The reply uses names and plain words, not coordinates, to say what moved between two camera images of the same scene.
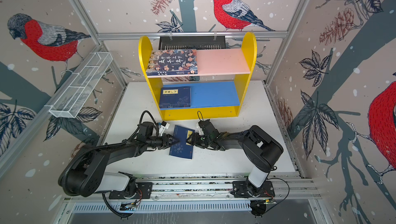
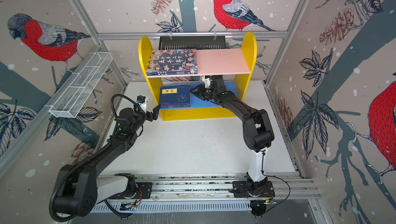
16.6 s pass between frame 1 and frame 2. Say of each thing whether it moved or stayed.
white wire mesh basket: stayed
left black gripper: moved
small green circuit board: stayed
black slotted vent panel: stayed
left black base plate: stayed
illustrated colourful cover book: stayed
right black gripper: moved
